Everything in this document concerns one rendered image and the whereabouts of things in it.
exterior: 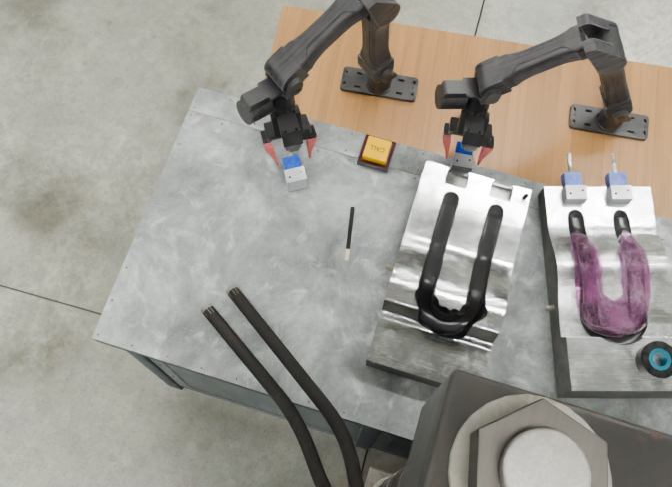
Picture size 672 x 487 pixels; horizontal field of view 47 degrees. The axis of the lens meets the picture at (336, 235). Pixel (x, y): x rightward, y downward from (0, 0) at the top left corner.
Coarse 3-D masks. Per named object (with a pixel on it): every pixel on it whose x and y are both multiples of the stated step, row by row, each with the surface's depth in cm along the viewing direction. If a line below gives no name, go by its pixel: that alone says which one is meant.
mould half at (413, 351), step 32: (416, 192) 183; (480, 192) 183; (416, 224) 181; (480, 224) 181; (512, 224) 181; (416, 256) 176; (448, 256) 178; (512, 256) 178; (416, 288) 170; (448, 288) 171; (384, 320) 175; (416, 320) 175; (416, 352) 173; (448, 352) 173; (480, 352) 173
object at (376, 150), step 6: (372, 138) 194; (378, 138) 194; (366, 144) 193; (372, 144) 193; (378, 144) 193; (384, 144) 193; (390, 144) 193; (366, 150) 192; (372, 150) 192; (378, 150) 192; (384, 150) 192; (366, 156) 192; (372, 156) 192; (378, 156) 192; (384, 156) 192; (378, 162) 193; (384, 162) 192
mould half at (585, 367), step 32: (544, 192) 187; (640, 192) 187; (544, 224) 187; (608, 224) 184; (640, 224) 184; (544, 256) 187; (608, 256) 178; (608, 288) 175; (576, 320) 174; (576, 352) 168; (608, 352) 168; (576, 384) 166; (608, 384) 166; (640, 384) 166
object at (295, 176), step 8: (288, 152) 193; (288, 160) 191; (296, 160) 191; (288, 168) 190; (296, 168) 189; (304, 168) 189; (288, 176) 188; (296, 176) 188; (304, 176) 188; (288, 184) 188; (296, 184) 189; (304, 184) 191
